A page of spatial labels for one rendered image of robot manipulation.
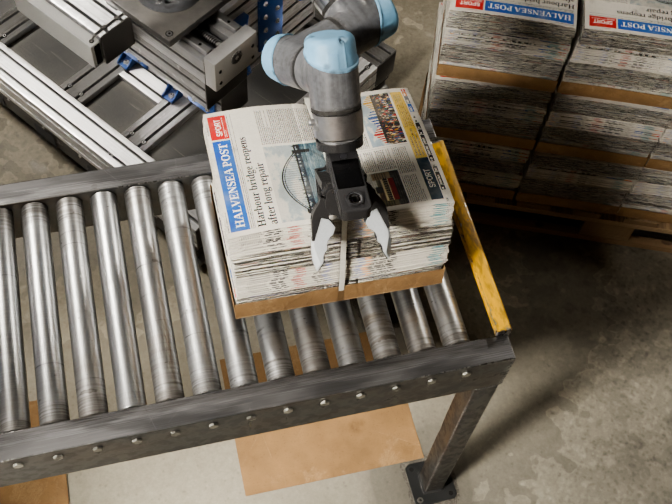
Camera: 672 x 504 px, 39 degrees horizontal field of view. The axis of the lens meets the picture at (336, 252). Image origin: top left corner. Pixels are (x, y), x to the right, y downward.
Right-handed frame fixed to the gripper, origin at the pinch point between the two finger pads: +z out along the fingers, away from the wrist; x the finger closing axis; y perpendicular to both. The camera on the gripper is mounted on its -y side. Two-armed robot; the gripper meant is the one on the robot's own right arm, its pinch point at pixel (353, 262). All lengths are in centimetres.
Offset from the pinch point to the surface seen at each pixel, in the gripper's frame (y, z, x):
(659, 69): 64, -3, -86
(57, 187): 46, -4, 47
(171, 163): 48, -4, 26
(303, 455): 64, 83, 6
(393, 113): 24.2, -15.2, -13.9
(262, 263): 8.4, 1.5, 13.5
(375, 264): 11.6, 6.9, -5.9
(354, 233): 7.0, -1.7, -1.9
